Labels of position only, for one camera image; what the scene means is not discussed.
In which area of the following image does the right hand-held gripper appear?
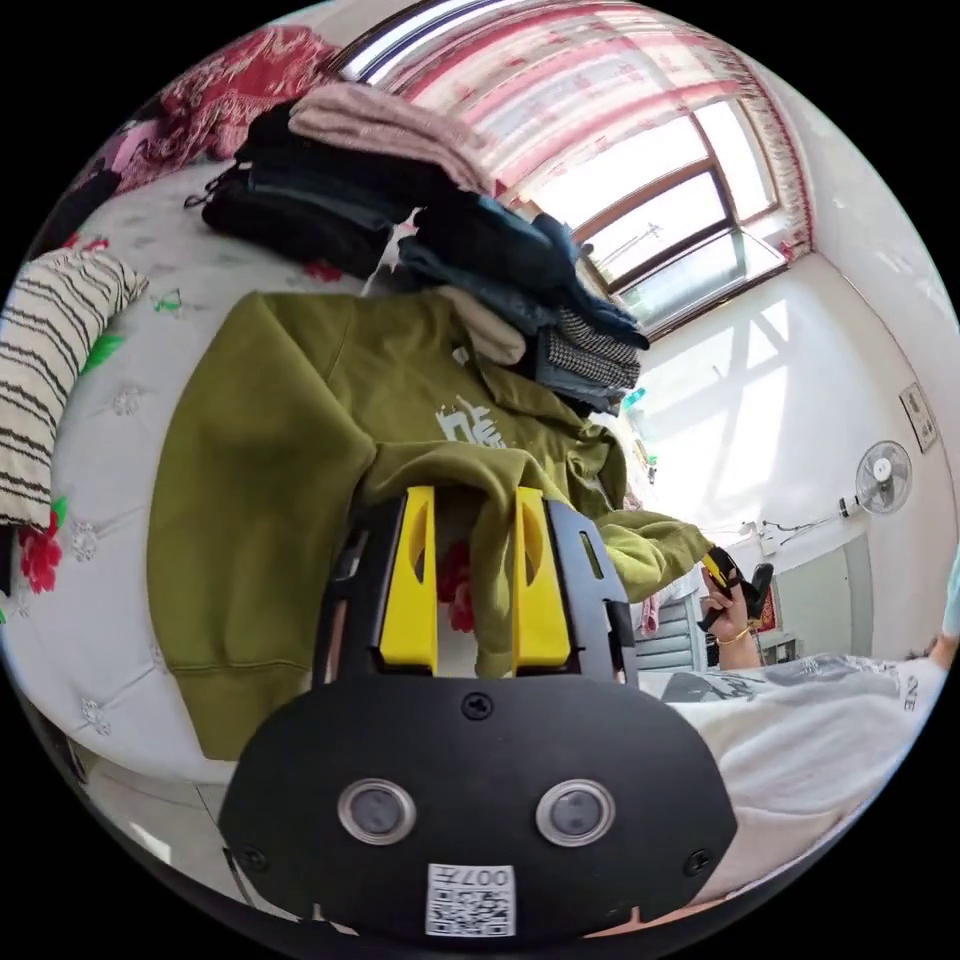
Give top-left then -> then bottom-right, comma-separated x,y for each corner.
696,546 -> 748,634

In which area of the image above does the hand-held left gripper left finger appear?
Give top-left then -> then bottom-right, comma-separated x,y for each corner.
377,485 -> 439,673

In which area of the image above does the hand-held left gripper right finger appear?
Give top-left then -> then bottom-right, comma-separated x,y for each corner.
513,486 -> 572,671

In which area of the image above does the bean green long sleeve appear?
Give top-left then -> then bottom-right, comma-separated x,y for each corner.
146,290 -> 715,763

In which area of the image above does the person's right forearm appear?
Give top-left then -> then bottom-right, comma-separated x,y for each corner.
713,629 -> 768,671

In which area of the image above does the person's right hand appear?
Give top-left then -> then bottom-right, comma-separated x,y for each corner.
708,586 -> 754,643

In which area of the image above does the person's body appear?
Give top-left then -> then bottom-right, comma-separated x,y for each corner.
637,558 -> 960,905

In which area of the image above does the window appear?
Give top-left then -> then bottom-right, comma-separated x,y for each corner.
524,95 -> 790,340

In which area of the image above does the pile of clothes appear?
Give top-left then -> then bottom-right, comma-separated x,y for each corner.
185,82 -> 651,418

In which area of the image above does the cream black-striped sweater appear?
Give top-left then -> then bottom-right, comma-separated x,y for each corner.
0,249 -> 150,528

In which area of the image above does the pink white curtain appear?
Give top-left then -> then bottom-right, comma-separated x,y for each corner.
335,0 -> 820,265

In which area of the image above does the red patterned blanket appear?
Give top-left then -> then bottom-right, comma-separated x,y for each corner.
112,24 -> 348,190

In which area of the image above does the white wall fan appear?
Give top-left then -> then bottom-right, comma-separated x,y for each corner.
838,440 -> 916,520

